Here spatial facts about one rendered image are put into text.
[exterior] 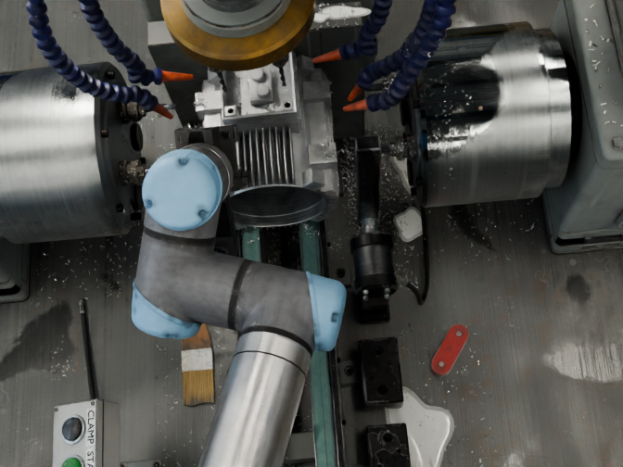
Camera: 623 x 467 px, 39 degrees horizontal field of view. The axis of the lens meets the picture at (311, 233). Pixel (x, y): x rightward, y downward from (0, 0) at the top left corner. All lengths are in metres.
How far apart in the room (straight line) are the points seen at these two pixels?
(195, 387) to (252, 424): 0.61
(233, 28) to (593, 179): 0.53
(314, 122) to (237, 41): 0.28
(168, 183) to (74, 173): 0.36
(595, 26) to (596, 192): 0.22
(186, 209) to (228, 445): 0.23
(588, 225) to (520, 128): 0.28
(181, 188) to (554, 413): 0.78
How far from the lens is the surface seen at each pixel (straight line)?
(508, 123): 1.19
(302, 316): 0.88
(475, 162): 1.20
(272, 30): 1.03
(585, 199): 1.31
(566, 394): 1.44
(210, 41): 1.03
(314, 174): 1.21
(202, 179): 0.86
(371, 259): 1.21
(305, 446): 1.36
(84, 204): 1.24
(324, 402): 1.29
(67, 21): 1.76
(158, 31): 1.28
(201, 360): 1.44
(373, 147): 1.04
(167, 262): 0.90
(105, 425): 1.19
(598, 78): 1.22
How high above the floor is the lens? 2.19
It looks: 70 degrees down
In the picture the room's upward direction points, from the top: 10 degrees counter-clockwise
